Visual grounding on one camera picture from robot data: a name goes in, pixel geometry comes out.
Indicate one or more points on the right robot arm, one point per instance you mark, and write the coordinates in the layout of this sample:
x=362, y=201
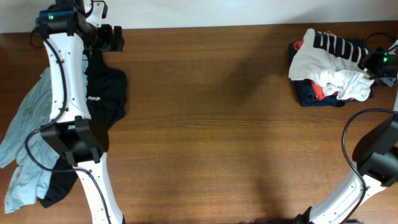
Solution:
x=373, y=168

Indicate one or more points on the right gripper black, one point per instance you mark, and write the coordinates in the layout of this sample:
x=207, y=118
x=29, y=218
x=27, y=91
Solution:
x=368, y=61

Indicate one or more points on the red folded shirt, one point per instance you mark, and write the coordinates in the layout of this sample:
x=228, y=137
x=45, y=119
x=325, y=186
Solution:
x=317, y=91

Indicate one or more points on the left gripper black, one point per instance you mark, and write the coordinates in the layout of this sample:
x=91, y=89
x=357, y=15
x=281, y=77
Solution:
x=106, y=44

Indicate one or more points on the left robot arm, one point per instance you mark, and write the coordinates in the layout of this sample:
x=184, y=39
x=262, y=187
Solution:
x=68, y=28

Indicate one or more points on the navy folded garment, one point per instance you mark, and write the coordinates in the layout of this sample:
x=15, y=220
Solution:
x=307, y=96

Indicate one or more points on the light blue-grey shirt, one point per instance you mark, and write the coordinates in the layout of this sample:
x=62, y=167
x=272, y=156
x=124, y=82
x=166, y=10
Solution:
x=29, y=183

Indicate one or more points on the black t-shirt white logo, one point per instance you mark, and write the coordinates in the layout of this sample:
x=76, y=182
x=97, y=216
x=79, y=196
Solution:
x=106, y=97

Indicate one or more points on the white t-shirt black print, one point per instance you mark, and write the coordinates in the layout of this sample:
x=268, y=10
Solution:
x=360, y=86

